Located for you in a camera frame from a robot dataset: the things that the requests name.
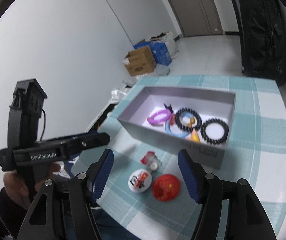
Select red round badge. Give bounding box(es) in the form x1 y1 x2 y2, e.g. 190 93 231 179
152 174 180 202

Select white round pin badge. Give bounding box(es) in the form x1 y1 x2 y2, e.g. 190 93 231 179
128 169 152 193

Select red white clip charm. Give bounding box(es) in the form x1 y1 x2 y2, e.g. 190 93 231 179
140 151 162 172

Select black spiral hair tie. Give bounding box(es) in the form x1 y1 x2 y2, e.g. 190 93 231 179
174 107 203 133
199 117 230 145

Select purple plastic bracelet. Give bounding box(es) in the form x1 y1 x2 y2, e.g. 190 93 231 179
146 109 172 127

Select person's left hand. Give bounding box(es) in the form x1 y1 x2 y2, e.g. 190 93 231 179
2 162 62 210

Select grey phone box lid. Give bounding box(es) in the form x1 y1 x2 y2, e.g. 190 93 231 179
118 86 236 168

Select clear plastic wrapped package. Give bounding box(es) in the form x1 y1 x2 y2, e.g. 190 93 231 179
110 87 129 103

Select grey plastic parcel bags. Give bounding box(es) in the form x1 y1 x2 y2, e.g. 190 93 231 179
154 64 170 76

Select brown cardboard box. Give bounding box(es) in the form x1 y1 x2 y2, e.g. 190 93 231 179
122 46 156 76

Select blue cardboard box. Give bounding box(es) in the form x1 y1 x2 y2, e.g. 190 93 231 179
134 41 172 66

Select black backpack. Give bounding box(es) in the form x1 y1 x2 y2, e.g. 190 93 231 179
239 0 286 87

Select white sack with black items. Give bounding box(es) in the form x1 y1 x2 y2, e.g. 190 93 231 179
150 31 179 59

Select grey door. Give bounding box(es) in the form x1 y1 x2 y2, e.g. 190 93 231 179
168 0 223 37

